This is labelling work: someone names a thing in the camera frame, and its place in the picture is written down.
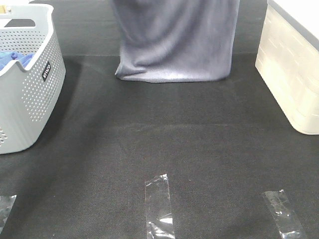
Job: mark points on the left clear tape strip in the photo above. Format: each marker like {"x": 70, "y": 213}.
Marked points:
{"x": 6, "y": 204}

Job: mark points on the right clear tape strip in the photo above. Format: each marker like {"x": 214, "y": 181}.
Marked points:
{"x": 286, "y": 220}

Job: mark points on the grey perforated laundry basket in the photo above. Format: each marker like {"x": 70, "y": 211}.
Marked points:
{"x": 28, "y": 94}

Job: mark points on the cream plastic storage box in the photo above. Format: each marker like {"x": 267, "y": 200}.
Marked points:
{"x": 288, "y": 60}

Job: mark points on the blue towel in basket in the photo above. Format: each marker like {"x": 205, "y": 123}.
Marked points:
{"x": 6, "y": 57}

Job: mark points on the clear tape strip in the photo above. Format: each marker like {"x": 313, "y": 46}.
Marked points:
{"x": 286, "y": 220}
{"x": 6, "y": 204}
{"x": 159, "y": 220}

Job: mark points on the centre clear tape strip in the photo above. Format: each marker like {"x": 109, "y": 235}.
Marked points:
{"x": 159, "y": 220}

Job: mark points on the grey towel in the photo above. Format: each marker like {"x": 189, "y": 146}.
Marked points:
{"x": 165, "y": 41}

